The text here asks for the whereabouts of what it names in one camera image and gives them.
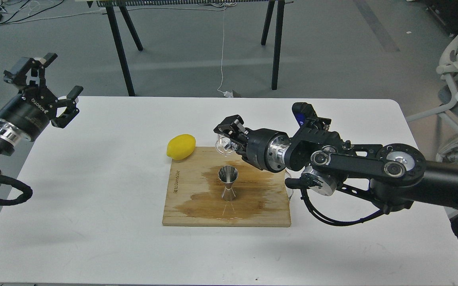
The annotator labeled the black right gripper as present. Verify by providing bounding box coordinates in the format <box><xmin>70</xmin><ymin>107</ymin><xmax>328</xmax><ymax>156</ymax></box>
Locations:
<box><xmin>214</xmin><ymin>115</ymin><xmax>291</xmax><ymax>173</ymax></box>

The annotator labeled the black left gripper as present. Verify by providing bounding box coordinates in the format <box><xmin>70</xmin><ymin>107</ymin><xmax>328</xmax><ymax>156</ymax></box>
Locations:
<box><xmin>0</xmin><ymin>53</ymin><xmax>83</xmax><ymax>142</ymax></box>

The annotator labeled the small clear glass cup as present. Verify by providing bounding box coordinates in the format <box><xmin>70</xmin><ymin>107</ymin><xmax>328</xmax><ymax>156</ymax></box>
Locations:
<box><xmin>215</xmin><ymin>134</ymin><xmax>239</xmax><ymax>156</ymax></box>

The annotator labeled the steel jigger measuring cup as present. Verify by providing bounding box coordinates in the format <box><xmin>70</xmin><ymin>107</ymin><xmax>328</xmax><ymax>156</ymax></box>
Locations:
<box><xmin>218</xmin><ymin>165</ymin><xmax>239</xmax><ymax>201</ymax></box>

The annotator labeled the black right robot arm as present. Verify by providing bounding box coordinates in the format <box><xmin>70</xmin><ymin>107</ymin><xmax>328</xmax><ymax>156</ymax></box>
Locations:
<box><xmin>214</xmin><ymin>102</ymin><xmax>458</xmax><ymax>226</ymax></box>

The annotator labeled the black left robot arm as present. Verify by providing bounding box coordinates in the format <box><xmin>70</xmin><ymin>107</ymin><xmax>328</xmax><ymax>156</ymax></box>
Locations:
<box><xmin>0</xmin><ymin>53</ymin><xmax>83</xmax><ymax>206</ymax></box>

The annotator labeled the yellow lemon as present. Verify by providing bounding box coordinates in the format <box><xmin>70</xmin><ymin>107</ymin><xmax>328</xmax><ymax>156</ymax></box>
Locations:
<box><xmin>167</xmin><ymin>134</ymin><xmax>196</xmax><ymax>160</ymax></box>

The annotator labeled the wooden cutting board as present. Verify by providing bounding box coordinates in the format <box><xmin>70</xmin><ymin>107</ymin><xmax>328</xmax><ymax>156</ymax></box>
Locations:
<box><xmin>162</xmin><ymin>147</ymin><xmax>291</xmax><ymax>227</ymax></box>

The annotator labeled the black-legged background table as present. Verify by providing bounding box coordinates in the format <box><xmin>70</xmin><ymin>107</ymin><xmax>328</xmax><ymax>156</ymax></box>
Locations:
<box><xmin>76</xmin><ymin>0</ymin><xmax>294</xmax><ymax>97</ymax></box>

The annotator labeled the white hanging cable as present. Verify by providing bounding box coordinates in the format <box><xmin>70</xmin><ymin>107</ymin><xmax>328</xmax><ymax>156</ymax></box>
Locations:
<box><xmin>197</xmin><ymin>0</ymin><xmax>234</xmax><ymax>98</ymax></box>

